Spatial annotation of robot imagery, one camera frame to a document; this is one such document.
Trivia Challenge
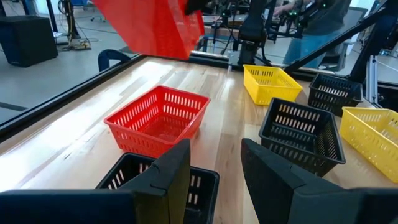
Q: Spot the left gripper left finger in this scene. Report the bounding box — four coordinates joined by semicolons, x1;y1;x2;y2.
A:
0;139;191;224

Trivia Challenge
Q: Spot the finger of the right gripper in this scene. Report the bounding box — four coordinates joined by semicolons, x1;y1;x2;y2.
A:
185;0;212;16

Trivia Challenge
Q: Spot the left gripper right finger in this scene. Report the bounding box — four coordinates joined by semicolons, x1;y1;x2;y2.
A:
241;138;398;224

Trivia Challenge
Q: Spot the black plastic basket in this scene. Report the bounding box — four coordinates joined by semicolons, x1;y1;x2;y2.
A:
96;152;220;224
307;73;363;118
259;98;346;177

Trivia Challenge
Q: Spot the red plastic basket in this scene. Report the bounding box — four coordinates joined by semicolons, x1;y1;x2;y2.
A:
91;0;206;60
104;85;211;159

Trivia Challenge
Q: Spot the yellow plastic basket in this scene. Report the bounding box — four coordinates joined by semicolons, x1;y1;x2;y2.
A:
243;64;303;106
339;106;398;184

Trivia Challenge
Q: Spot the black table clamp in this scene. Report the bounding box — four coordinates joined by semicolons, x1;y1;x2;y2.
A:
98;49;131;72

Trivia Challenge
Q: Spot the person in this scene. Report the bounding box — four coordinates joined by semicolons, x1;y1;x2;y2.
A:
273;0;352;70

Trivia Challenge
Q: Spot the black box cabinet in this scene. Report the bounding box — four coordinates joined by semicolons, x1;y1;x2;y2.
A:
0;15;59;68

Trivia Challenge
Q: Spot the floor cable bundle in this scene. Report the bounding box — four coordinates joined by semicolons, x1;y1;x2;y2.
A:
58;27;93;52

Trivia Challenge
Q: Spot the black aluminium table frame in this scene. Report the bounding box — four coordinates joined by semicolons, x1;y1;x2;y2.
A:
0;0;398;144

